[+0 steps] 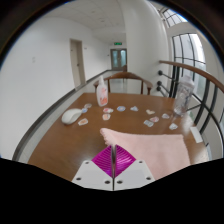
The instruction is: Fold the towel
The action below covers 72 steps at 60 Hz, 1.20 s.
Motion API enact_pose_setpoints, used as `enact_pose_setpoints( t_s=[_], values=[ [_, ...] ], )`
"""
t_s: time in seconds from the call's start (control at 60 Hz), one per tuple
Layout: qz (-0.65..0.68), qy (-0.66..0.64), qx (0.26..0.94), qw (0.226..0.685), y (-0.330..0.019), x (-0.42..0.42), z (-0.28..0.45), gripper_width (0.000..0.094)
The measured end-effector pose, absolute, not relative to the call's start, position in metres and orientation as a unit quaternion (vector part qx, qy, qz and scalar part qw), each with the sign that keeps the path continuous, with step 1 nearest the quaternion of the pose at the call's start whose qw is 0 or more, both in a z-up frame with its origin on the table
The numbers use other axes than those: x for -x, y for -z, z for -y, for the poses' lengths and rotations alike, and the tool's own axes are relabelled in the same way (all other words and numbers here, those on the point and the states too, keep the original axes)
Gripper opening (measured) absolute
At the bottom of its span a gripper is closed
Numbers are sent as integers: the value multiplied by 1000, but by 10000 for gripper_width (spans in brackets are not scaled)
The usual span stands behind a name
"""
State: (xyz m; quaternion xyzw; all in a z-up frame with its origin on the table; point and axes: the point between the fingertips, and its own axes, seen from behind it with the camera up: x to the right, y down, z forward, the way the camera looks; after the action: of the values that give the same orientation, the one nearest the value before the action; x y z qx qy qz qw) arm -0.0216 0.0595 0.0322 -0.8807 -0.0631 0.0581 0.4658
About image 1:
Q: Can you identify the pink towel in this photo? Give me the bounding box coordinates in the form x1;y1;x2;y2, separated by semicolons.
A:
99;127;191;181

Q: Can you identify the clear plastic drink bottle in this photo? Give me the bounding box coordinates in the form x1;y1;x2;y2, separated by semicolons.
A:
172;74;196;118

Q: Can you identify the wooden chair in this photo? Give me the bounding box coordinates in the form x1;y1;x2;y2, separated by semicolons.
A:
93;71;154;96

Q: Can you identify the tall black-framed window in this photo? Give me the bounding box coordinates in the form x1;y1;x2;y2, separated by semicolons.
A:
170;32;207;101

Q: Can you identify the glazed double door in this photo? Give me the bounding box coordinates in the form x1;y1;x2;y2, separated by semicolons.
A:
110;48;128;71

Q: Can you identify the small upper black-framed window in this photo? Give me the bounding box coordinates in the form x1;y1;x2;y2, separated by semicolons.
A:
159;7;188;28

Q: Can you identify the wooden handrail with black railing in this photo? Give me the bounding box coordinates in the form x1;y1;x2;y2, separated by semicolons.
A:
156;59;224;161

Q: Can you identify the beige single door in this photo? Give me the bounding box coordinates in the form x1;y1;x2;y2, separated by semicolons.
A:
69;38;87;89

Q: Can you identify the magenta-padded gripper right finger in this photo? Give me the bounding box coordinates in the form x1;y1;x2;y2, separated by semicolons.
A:
113;144;156;192

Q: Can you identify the white computer mouse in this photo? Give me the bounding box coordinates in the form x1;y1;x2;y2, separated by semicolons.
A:
61;108;83;126

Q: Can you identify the white bottle with orange label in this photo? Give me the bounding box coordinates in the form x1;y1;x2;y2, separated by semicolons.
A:
95;75;109;107

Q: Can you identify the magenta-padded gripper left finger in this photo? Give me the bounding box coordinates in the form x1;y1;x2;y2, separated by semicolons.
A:
71;145;115;192

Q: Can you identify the white paper card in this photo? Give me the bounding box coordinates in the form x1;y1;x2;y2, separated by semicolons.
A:
189;126;204;144

